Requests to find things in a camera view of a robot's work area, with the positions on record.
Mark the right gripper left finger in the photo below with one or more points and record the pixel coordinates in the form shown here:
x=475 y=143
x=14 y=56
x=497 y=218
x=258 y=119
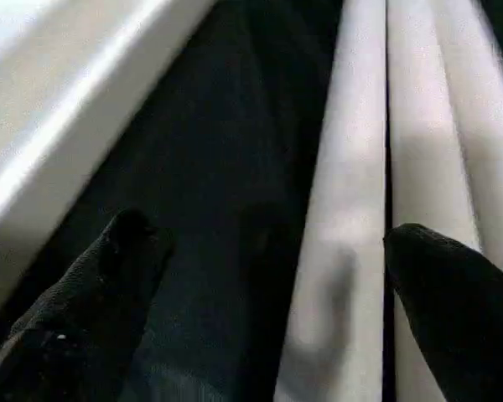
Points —
x=79 y=326

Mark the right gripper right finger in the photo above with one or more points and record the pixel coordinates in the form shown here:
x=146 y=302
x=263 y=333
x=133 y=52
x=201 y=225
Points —
x=465 y=326

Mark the white plastic table top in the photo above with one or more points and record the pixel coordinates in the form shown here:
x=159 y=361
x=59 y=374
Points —
x=46 y=104

